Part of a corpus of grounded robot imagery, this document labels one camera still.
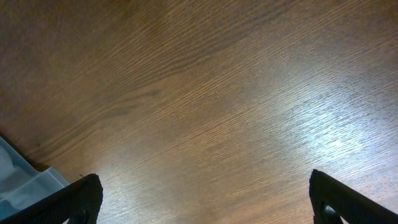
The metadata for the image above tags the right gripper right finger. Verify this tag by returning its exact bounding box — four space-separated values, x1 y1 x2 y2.
309 169 397 224

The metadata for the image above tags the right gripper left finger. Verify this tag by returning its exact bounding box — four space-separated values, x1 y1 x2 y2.
1 174 103 224

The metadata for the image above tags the clear plastic storage bin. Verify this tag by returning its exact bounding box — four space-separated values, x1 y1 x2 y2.
1 138 69 220

